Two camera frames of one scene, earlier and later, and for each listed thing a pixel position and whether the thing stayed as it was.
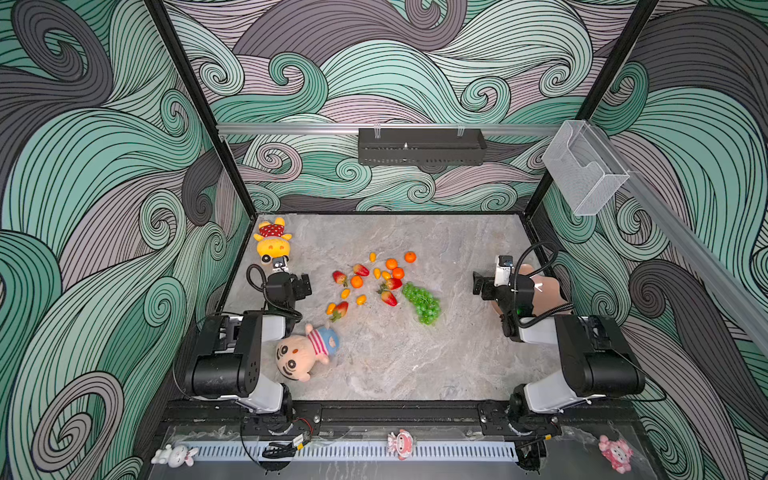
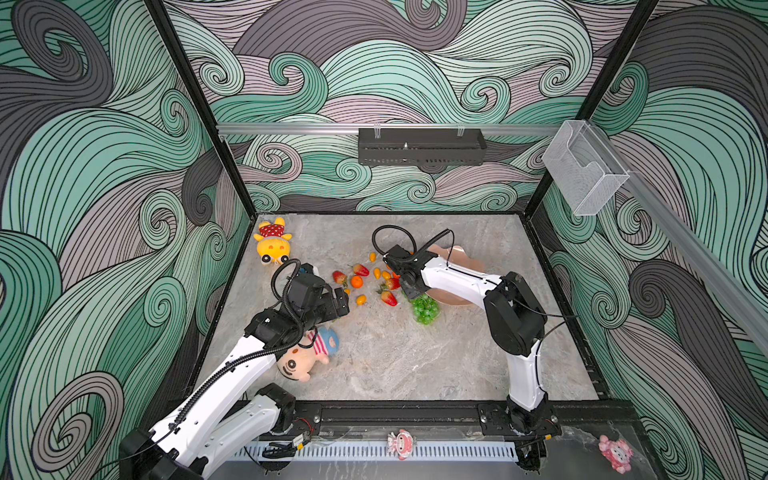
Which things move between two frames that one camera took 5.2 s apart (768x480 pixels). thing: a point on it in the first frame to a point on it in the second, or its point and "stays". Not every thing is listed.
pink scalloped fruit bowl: (548, 293) to (457, 257)
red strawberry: (388, 298) stays
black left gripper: (300, 288) to (341, 304)
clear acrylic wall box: (583, 168) stays
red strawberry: (361, 270) stays
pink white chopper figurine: (401, 443) stays
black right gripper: (488, 284) to (408, 293)
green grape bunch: (428, 309) stays
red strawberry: (340, 278) stays
